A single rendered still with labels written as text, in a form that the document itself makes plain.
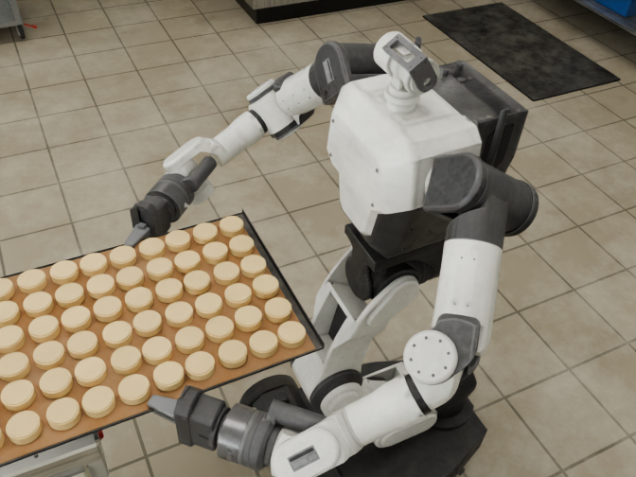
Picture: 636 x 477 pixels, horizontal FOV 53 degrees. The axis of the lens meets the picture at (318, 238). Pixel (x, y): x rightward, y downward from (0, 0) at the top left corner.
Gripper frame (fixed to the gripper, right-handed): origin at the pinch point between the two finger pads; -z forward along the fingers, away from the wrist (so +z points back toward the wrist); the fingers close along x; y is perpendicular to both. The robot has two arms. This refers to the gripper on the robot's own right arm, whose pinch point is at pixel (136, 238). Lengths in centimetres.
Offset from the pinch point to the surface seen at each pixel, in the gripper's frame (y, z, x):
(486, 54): 51, 320, -98
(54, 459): 8.3, -43.2, -10.4
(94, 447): 12.9, -38.7, -10.9
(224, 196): -43, 127, -100
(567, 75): 102, 314, -98
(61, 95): -162, 172, -101
